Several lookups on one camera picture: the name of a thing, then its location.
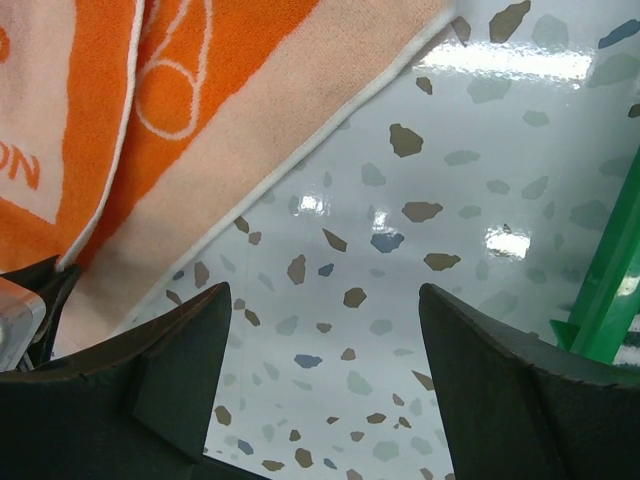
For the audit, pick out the orange white towel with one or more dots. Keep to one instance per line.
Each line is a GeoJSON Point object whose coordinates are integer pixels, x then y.
{"type": "Point", "coordinates": [134, 132]}

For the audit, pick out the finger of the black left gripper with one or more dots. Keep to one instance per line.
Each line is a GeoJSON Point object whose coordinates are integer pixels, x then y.
{"type": "Point", "coordinates": [41, 347]}
{"type": "Point", "coordinates": [25, 275]}

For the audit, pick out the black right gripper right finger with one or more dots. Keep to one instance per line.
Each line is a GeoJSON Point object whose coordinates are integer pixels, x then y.
{"type": "Point", "coordinates": [516, 407]}

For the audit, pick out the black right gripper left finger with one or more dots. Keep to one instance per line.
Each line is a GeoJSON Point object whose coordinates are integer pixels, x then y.
{"type": "Point", "coordinates": [136, 406]}

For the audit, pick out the green plastic tray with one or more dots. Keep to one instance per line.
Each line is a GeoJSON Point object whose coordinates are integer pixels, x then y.
{"type": "Point", "coordinates": [608, 300]}

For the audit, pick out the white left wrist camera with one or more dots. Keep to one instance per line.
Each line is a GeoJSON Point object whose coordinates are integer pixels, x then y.
{"type": "Point", "coordinates": [22, 312]}

